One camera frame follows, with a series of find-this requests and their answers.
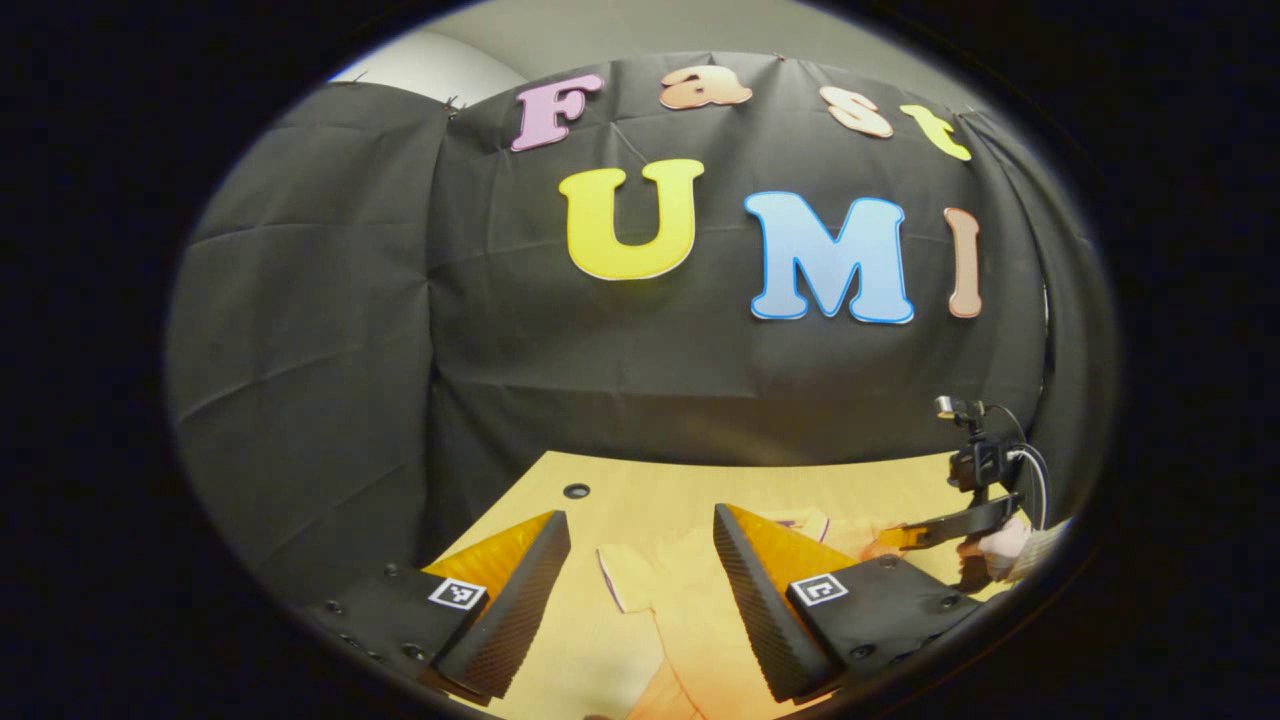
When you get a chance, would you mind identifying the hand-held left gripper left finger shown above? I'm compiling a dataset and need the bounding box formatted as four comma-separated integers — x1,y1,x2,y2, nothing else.
300,510,573,709

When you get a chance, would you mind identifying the black backdrop cloth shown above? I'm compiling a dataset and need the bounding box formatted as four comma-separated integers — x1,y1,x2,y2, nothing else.
165,50,1119,611

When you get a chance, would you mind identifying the thin gripper cable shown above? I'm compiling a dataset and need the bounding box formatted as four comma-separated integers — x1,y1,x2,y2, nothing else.
1008,445,1052,529

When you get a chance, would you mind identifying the orange T-shirt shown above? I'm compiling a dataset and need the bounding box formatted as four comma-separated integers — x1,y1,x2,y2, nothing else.
596,505,901,720

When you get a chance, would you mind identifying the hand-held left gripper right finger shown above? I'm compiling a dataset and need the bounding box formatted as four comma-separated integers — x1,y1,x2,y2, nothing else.
712,503,989,706

